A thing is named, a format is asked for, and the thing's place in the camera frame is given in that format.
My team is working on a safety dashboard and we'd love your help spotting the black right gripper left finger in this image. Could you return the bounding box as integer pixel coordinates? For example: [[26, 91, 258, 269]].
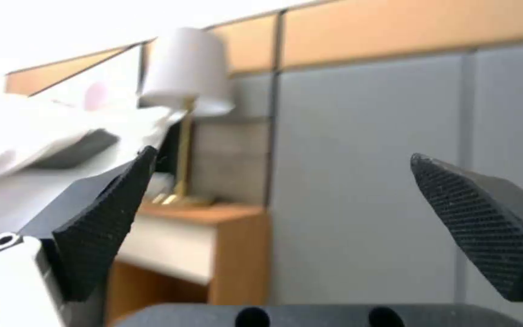
[[0, 145, 159, 327]]

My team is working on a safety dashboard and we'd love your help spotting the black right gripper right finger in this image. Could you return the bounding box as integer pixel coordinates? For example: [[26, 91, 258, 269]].
[[410, 152, 523, 327]]

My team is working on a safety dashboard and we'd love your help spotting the bed with white bedding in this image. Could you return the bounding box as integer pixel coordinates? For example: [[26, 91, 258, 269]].
[[0, 80, 185, 236]]

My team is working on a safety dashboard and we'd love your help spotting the wooden bedside table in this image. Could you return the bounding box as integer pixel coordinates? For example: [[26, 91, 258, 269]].
[[104, 203, 273, 327]]

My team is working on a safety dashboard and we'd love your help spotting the grey padded headboard panel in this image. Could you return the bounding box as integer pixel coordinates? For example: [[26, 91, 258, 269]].
[[193, 43, 523, 306]]

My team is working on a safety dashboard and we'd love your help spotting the white shade brass table lamp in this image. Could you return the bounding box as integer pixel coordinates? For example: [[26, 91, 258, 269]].
[[139, 27, 237, 207]]

